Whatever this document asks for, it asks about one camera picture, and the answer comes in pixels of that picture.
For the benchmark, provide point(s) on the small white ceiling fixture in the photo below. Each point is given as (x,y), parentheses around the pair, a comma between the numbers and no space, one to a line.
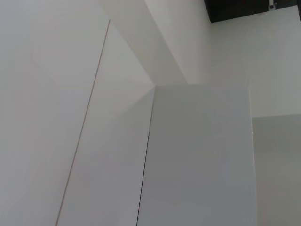
(271,5)

